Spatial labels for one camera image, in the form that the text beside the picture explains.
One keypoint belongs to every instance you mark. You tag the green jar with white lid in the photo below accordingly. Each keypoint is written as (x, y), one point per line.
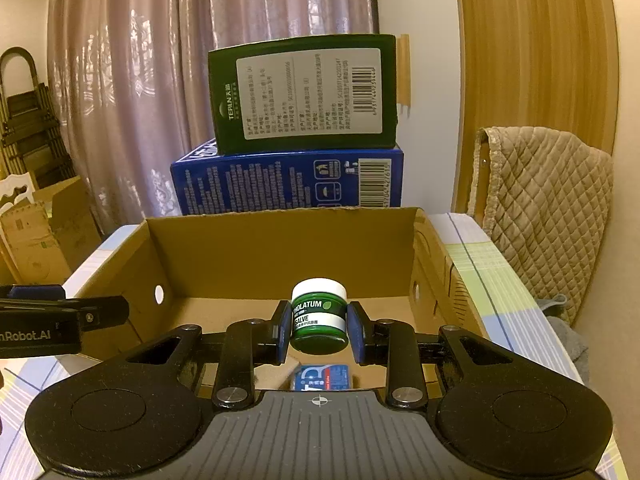
(320, 320)

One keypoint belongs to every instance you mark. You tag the grey cloth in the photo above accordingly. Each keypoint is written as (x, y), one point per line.
(565, 340)

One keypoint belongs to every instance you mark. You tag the dark green carton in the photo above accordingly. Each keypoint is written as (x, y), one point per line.
(300, 95)

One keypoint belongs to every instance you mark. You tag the beige quilted cloth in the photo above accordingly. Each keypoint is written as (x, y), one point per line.
(550, 200)

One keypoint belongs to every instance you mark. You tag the blue carton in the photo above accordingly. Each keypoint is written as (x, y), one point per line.
(260, 185)

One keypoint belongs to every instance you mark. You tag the cardboard box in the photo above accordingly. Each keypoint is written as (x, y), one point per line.
(225, 260)

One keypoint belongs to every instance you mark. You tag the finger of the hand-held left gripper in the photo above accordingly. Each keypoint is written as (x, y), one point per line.
(100, 310)
(30, 291)

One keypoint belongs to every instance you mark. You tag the mauve curtain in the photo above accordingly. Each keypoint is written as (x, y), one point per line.
(150, 85)

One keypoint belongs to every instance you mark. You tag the dark folding rack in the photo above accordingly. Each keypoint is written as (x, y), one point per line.
(25, 130)

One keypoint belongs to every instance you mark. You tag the wooden wall sticks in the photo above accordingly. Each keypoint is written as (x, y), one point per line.
(405, 75)

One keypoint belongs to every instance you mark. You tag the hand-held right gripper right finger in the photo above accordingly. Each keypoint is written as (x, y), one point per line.
(356, 335)

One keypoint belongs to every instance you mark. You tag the wooden wardrobe panel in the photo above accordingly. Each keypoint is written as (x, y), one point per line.
(535, 60)

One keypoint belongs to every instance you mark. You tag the flattened cardboard boxes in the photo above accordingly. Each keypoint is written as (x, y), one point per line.
(45, 230)

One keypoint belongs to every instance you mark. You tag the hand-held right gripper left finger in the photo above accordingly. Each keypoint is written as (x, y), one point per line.
(281, 332)

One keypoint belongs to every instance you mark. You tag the small blue packet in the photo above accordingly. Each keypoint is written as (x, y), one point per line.
(322, 377)

